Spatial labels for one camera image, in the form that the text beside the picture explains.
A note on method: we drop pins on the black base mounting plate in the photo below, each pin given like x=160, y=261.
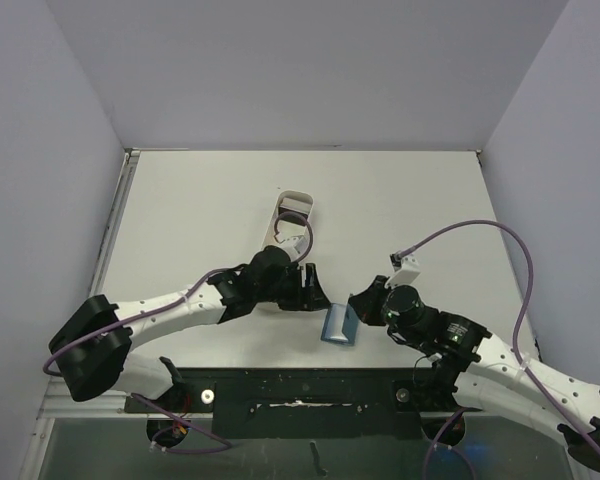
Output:
x=309, y=403

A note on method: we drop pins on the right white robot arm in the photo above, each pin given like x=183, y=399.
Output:
x=483, y=372

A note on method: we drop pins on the blue card holder wallet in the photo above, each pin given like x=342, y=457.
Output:
x=340, y=325

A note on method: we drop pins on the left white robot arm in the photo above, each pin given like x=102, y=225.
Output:
x=216, y=298

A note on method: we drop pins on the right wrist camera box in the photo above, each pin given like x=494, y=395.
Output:
x=406, y=270

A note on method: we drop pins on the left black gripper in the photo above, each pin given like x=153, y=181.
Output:
x=308, y=297

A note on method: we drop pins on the white oblong plastic tray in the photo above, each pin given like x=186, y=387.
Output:
x=289, y=224

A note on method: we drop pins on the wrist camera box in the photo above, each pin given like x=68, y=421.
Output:
x=406, y=270
x=296, y=247

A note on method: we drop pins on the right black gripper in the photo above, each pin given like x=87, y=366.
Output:
x=376, y=304

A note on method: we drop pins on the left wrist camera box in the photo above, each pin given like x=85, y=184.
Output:
x=296, y=247

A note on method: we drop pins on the aluminium frame rail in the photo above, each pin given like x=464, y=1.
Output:
x=87, y=353

